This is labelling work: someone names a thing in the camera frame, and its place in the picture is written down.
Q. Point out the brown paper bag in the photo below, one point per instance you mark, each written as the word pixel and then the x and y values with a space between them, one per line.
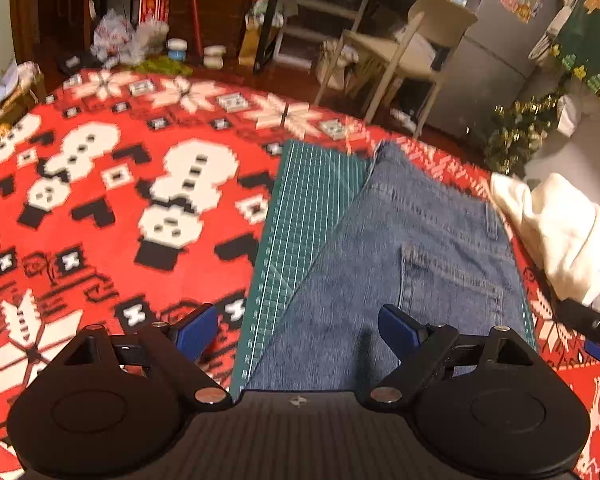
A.
pixel 250 45

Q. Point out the tinsel christmas decoration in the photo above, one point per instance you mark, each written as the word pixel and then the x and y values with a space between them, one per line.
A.
pixel 520 135

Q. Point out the green christmas printed cloth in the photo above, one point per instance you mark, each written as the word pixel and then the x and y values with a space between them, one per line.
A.
pixel 590 35

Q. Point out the red paper box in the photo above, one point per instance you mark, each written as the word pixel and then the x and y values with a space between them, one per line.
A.
pixel 152 7

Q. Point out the brown wooden drawer chest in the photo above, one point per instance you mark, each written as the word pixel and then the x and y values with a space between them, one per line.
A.
pixel 220 20

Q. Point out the grey refrigerator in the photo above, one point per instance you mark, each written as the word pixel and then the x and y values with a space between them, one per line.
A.
pixel 490 60

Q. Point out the canvas tote bag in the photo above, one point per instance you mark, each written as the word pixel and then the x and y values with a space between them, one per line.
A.
pixel 337 65

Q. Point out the green cutting mat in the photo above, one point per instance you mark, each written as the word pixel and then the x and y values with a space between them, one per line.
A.
pixel 300 220

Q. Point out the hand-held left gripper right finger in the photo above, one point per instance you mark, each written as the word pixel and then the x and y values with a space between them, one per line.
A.
pixel 397 329

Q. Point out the blue pet bowl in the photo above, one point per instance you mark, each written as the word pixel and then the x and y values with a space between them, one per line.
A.
pixel 177 50

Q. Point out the white crumpled wrapper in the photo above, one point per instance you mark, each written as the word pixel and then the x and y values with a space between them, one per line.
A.
pixel 402 119

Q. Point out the cream white sweater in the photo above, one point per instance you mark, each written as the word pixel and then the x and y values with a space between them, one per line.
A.
pixel 555 230

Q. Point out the clear plastic bag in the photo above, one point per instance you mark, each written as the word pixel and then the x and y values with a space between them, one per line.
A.
pixel 152 37

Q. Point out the white storage cabinet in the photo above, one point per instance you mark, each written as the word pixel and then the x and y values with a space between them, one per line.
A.
pixel 325 6

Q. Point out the white plastic bag red print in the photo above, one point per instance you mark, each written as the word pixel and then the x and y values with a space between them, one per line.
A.
pixel 112 35

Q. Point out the beige chair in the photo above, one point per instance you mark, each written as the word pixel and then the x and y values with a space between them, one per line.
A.
pixel 440 25

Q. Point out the small cardboard box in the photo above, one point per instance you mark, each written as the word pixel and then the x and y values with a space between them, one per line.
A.
pixel 27 95

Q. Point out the blue denim jeans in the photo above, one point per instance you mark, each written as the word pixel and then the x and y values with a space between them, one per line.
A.
pixel 405 240

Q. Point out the black flat case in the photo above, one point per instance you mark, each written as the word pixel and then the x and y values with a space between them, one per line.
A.
pixel 77 62

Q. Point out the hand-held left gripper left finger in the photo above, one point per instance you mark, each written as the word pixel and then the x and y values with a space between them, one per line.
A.
pixel 198 327

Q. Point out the red broom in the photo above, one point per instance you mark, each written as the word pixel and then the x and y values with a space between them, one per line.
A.
pixel 196 10

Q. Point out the red patterned blanket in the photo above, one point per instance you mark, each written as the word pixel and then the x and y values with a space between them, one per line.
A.
pixel 105 220

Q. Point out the white pet bowl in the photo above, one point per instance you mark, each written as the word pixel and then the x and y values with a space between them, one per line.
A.
pixel 214 57

